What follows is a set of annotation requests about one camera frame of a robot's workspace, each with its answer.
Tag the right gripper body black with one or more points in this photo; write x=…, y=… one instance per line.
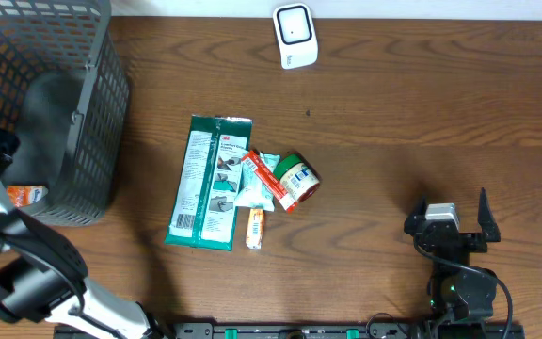
x=472, y=243

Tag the green lid jar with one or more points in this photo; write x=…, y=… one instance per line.
x=297, y=177

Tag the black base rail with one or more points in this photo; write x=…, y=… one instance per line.
x=381, y=330

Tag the white barcode scanner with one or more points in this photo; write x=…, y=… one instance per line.
x=296, y=36

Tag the red white packet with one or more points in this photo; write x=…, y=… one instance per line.
x=280, y=193

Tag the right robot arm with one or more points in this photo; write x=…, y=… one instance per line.
x=461, y=295

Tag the grey plastic mesh basket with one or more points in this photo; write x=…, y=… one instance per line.
x=64, y=96

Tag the orange juice carton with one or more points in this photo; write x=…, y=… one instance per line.
x=22, y=196
x=254, y=237

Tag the green sponge pack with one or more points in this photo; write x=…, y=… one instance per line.
x=204, y=212

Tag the teal white snack pouch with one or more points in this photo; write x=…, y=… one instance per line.
x=253, y=193

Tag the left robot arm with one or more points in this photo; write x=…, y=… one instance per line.
x=44, y=278

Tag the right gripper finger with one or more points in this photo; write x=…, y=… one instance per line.
x=485, y=218
x=416, y=217

